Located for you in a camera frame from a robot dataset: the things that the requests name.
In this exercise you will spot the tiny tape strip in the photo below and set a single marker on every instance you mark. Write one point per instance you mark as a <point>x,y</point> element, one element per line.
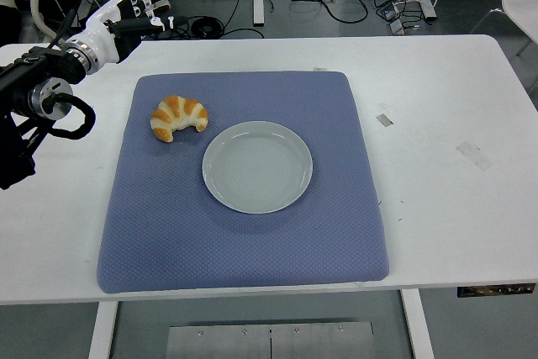
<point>320,69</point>

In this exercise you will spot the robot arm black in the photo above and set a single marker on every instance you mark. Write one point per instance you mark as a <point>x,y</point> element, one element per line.
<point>25,77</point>

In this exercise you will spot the small grey tape piece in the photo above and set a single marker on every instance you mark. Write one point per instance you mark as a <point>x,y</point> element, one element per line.
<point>383,120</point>

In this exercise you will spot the croissant bread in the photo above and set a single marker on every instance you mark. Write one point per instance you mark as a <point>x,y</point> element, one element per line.
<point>176,113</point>

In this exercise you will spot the white office chair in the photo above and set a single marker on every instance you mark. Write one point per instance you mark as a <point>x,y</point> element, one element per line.
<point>35,1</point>

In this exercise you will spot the blue quilted mat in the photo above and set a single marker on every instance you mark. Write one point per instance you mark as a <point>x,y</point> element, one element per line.
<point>168,207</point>

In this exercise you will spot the white table leg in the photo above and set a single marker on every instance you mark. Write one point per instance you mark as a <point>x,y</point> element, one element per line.
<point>418,329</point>
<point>102,334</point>

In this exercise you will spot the large clear tape piece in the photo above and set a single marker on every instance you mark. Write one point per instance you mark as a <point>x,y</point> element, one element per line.
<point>473,155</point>

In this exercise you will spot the black table control panel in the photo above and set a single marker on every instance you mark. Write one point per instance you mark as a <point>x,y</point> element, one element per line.
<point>496,289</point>

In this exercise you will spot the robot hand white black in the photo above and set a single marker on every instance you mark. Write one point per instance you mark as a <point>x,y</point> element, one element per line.
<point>103,35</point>

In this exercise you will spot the grey round plate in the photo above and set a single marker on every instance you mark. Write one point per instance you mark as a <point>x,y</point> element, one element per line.
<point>256,167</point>

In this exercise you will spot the grey metal plate with screws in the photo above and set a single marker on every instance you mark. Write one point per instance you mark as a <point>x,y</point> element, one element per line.
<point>269,342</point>

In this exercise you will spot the small grey foot pedal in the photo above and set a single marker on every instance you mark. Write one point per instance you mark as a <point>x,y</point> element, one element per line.
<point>396,27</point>

